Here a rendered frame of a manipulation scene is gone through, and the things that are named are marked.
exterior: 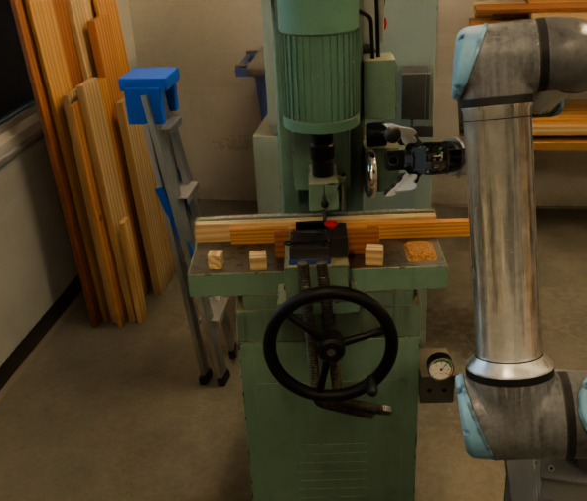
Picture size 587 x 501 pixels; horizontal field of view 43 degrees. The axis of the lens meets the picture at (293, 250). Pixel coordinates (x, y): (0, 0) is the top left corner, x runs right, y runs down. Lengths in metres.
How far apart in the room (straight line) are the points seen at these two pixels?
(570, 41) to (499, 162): 0.21
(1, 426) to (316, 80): 1.83
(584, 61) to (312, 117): 0.64
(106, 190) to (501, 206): 2.12
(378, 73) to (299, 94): 0.31
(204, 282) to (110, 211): 1.44
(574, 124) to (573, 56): 2.55
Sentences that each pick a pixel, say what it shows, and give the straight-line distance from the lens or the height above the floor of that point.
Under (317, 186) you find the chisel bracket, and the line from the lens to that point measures 1.77.
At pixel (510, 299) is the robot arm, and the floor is 1.07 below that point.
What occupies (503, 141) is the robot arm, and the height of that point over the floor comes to 1.32.
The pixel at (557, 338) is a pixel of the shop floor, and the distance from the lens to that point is 3.24.
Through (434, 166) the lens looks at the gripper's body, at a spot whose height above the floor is 1.14.
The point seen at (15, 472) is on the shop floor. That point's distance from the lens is 2.74.
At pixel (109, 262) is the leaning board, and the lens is 3.23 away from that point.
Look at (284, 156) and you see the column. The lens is 1.99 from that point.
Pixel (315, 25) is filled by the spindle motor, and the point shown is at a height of 1.43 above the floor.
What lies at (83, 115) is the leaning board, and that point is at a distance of 3.05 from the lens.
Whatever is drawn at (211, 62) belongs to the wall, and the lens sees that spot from 4.27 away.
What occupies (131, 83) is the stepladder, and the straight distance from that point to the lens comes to 2.53.
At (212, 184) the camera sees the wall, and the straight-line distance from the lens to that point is 4.49.
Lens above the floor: 1.71
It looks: 26 degrees down
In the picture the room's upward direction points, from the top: 3 degrees counter-clockwise
